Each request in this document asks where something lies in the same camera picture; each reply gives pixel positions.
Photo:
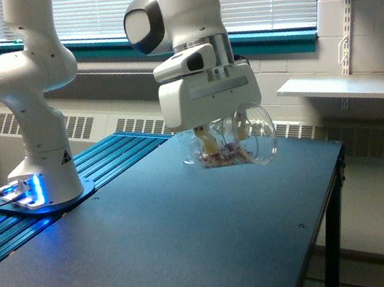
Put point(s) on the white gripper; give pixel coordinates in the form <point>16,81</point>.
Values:
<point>195,100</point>

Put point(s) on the clear plastic cup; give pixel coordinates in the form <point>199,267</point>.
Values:
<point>259,148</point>

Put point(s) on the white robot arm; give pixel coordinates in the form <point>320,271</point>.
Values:
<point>48,173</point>

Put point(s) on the black table leg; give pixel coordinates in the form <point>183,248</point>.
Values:
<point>333,222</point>

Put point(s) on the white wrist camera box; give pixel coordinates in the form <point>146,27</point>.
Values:
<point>186,62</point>

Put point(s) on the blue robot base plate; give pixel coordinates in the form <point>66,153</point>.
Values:
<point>14,209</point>

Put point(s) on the wall radiator vent grille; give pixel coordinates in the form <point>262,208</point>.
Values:
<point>133,138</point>

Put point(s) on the white shelf rail bracket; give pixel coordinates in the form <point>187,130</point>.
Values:
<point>344,46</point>

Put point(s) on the white lower wall shelf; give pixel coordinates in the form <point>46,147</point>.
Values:
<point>352,86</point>

